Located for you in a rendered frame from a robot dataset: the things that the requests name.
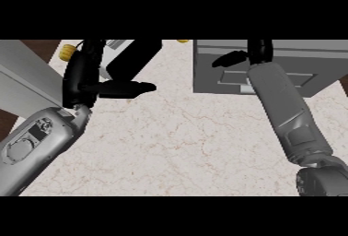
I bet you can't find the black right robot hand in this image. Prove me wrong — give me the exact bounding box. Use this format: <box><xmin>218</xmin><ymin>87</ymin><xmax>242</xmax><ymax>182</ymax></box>
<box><xmin>211</xmin><ymin>39</ymin><xmax>274</xmax><ymax>69</ymax></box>

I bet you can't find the pale grey appliance part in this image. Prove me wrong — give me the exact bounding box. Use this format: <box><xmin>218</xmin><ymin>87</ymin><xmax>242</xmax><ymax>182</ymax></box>
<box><xmin>97</xmin><ymin>39</ymin><xmax>136</xmax><ymax>81</ymax></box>

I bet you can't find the grey drawer cabinet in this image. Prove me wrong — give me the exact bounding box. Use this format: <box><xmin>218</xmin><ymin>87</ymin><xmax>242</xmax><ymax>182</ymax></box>
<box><xmin>193</xmin><ymin>39</ymin><xmax>348</xmax><ymax>99</ymax></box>

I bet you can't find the yellow can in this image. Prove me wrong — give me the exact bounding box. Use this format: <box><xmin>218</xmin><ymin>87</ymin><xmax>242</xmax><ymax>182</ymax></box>
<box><xmin>59</xmin><ymin>43</ymin><xmax>78</xmax><ymax>63</ymax></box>

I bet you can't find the large flat grey door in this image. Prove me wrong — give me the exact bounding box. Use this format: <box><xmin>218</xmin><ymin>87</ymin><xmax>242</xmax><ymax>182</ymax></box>
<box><xmin>0</xmin><ymin>39</ymin><xmax>65</xmax><ymax>118</ymax></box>

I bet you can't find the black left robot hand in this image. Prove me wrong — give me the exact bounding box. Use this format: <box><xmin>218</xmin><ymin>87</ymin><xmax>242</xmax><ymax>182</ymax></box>
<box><xmin>60</xmin><ymin>39</ymin><xmax>158</xmax><ymax>109</ymax></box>

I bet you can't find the black appliance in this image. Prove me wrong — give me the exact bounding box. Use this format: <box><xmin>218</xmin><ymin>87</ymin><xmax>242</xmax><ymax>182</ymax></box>
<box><xmin>105</xmin><ymin>39</ymin><xmax>164</xmax><ymax>83</ymax></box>

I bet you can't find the grey drawer handle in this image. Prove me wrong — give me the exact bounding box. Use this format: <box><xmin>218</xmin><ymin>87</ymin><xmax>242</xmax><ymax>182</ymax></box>
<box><xmin>217</xmin><ymin>70</ymin><xmax>317</xmax><ymax>95</ymax></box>

